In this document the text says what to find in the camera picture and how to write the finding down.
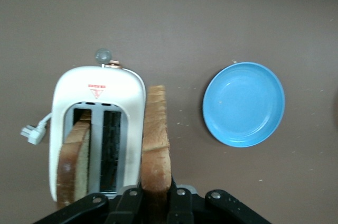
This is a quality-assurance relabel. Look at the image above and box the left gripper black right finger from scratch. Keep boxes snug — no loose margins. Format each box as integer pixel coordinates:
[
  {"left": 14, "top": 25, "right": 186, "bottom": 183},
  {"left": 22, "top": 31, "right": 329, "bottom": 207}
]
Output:
[{"left": 165, "top": 175, "right": 273, "bottom": 224}]

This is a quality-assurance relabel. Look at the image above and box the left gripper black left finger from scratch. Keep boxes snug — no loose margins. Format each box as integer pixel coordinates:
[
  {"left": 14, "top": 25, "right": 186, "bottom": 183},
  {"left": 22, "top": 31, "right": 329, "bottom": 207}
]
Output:
[{"left": 33, "top": 185, "right": 145, "bottom": 224}]

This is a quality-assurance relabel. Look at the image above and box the brown bread slice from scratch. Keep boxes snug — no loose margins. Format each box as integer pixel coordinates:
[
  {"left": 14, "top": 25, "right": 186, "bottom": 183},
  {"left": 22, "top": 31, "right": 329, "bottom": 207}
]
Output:
[
  {"left": 57, "top": 110, "right": 92, "bottom": 208},
  {"left": 141, "top": 85, "right": 173, "bottom": 209}
]

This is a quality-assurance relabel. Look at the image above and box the blue plate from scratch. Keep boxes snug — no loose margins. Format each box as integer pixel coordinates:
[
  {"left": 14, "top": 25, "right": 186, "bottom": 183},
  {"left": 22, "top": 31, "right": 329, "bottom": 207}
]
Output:
[{"left": 202, "top": 61, "right": 286, "bottom": 147}]

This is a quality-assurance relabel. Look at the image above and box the white toaster power plug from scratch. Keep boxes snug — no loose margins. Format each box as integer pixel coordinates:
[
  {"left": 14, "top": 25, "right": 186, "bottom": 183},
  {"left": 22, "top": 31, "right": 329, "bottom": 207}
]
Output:
[{"left": 20, "top": 112, "right": 53, "bottom": 145}]

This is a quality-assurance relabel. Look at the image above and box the white toaster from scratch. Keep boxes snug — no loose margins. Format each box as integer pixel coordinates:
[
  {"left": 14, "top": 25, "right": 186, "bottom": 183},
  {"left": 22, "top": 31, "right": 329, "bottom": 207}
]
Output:
[{"left": 48, "top": 48, "right": 146, "bottom": 203}]

